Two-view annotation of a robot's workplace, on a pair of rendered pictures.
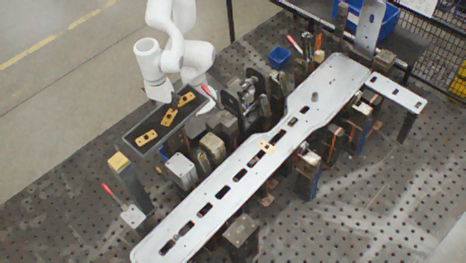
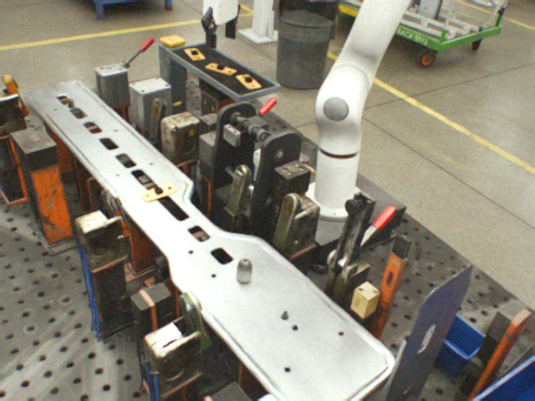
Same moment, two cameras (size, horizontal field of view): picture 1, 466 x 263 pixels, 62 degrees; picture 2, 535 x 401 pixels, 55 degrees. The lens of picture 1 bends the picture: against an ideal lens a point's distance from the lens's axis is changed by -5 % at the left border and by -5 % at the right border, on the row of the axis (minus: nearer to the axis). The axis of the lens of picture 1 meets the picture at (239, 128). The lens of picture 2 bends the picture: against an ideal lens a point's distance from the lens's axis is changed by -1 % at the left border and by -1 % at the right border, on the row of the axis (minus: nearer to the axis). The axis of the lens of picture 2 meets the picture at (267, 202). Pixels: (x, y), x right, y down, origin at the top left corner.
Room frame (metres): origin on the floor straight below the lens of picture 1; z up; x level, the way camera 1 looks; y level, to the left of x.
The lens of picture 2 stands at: (1.19, -1.09, 1.75)
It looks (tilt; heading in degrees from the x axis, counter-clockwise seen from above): 37 degrees down; 91
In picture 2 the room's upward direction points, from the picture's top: 5 degrees clockwise
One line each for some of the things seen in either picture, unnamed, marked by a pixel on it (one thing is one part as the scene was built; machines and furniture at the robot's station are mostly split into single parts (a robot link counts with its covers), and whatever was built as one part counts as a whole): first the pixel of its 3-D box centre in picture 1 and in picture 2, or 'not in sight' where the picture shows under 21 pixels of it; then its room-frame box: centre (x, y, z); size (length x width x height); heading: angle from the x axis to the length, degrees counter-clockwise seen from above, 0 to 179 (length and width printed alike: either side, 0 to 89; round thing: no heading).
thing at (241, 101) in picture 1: (246, 116); (250, 204); (1.14, -0.04, 0.94); 0.18 x 0.13 x 0.49; 133
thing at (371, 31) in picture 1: (368, 28); (415, 362); (1.41, -0.65, 1.17); 0.12 x 0.01 x 0.34; 43
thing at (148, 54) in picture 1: (151, 59); not in sight; (1.01, 0.28, 1.50); 0.09 x 0.08 x 0.13; 75
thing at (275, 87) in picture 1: (275, 100); (293, 266); (1.26, -0.19, 0.88); 0.11 x 0.09 x 0.37; 43
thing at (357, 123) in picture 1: (355, 129); (175, 392); (1.05, -0.55, 0.87); 0.12 x 0.09 x 0.35; 43
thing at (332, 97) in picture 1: (265, 151); (151, 191); (0.90, -0.10, 1.00); 1.38 x 0.22 x 0.02; 133
